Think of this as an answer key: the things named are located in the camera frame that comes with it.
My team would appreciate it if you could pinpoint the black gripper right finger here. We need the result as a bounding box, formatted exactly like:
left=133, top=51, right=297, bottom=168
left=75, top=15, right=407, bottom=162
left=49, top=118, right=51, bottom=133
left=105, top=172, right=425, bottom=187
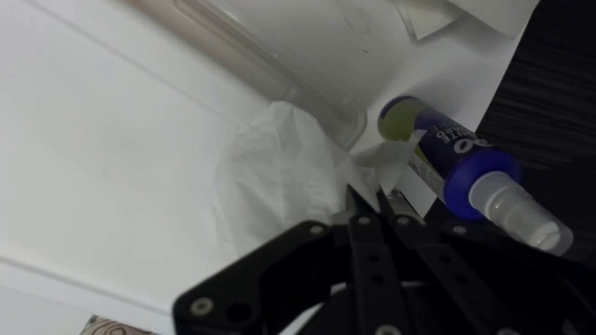
left=375, top=187, right=596, bottom=335

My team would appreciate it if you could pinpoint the white tissue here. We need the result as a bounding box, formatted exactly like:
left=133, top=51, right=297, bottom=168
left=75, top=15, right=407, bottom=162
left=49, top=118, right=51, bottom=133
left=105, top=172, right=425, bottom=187
left=213, top=101, right=380, bottom=248

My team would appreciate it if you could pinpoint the white lidded plastic container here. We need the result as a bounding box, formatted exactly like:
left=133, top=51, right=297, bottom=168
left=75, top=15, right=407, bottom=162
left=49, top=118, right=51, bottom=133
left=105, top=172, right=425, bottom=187
left=0, top=0, right=369, bottom=324

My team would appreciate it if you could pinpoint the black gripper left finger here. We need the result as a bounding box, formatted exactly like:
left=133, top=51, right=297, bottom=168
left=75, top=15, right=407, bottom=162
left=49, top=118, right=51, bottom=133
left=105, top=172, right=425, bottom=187
left=172, top=185, right=407, bottom=335

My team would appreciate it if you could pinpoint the blue spray bottle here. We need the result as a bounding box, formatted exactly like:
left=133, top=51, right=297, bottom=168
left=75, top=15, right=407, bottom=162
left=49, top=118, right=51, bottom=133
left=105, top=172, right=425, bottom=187
left=377, top=94, right=576, bottom=257

